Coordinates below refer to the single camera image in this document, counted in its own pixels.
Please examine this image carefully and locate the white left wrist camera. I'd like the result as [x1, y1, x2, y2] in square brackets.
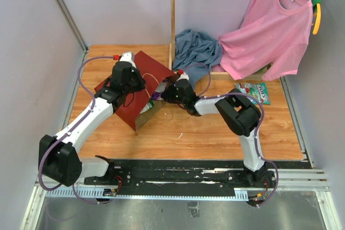
[118, 52, 136, 68]

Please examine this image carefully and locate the purple snack bag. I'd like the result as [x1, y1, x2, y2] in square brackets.
[151, 80, 167, 101]

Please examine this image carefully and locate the wooden rack frame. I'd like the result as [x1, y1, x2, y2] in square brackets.
[169, 0, 250, 64]

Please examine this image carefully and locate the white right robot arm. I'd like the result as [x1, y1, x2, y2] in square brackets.
[162, 79, 268, 187]

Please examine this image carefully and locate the aluminium corner post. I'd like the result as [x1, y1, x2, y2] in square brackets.
[55, 0, 89, 53]

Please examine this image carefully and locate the pink t-shirt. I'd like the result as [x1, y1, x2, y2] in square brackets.
[215, 0, 313, 81]

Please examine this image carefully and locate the blue crumpled shirt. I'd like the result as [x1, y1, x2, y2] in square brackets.
[172, 29, 223, 87]

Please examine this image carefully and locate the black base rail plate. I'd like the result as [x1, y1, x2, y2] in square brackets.
[51, 158, 308, 198]

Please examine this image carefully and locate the green candy snack bag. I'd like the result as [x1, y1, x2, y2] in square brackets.
[235, 82, 271, 105]

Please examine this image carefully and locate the red paper bag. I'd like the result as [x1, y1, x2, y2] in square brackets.
[93, 50, 178, 133]

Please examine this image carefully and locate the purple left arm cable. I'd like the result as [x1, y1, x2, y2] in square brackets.
[37, 54, 119, 205]

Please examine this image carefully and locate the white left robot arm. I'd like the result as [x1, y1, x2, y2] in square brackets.
[38, 59, 145, 190]

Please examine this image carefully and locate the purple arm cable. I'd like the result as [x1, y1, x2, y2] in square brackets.
[176, 62, 278, 209]
[37, 54, 119, 205]

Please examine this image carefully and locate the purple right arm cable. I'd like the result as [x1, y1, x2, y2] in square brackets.
[176, 62, 278, 209]

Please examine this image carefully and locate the green white snack bag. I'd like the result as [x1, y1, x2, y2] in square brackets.
[140, 99, 154, 114]

